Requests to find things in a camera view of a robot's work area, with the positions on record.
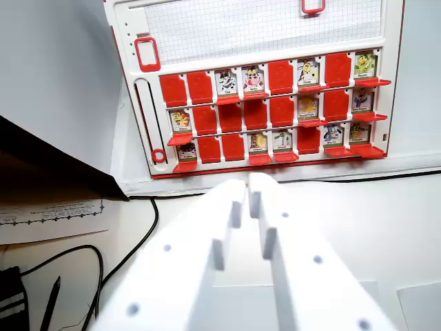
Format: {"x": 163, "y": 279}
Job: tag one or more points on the red board flap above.
{"x": 255, "y": 96}

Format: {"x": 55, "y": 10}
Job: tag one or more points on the black pen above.
{"x": 51, "y": 300}

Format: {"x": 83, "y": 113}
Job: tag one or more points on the white printed paper sheet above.
{"x": 51, "y": 225}

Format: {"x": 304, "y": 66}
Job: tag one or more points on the black white-striped object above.
{"x": 12, "y": 300}

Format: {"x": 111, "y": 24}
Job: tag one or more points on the black box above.
{"x": 51, "y": 165}

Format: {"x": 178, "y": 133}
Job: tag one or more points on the red and white game board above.
{"x": 262, "y": 41}

